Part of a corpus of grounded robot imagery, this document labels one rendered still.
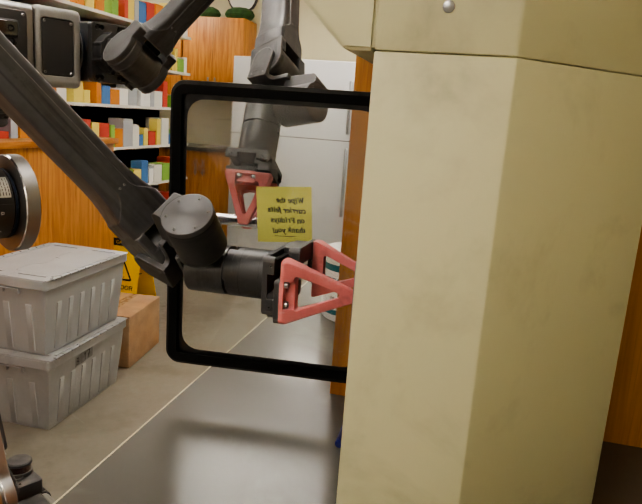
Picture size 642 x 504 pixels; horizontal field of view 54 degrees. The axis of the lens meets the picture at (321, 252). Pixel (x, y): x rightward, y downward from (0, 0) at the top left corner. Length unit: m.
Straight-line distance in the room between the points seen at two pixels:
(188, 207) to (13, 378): 2.29
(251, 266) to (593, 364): 0.36
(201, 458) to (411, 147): 0.48
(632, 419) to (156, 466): 0.63
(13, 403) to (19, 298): 0.47
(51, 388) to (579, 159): 2.51
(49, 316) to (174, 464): 1.99
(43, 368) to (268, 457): 2.04
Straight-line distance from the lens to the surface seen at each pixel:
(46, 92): 0.76
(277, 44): 1.01
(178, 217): 0.68
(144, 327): 3.58
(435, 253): 0.53
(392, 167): 0.53
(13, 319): 2.84
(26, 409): 2.97
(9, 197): 1.40
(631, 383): 0.98
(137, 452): 0.84
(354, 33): 0.54
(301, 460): 0.82
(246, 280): 0.71
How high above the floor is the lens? 1.36
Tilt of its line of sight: 12 degrees down
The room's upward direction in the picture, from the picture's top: 4 degrees clockwise
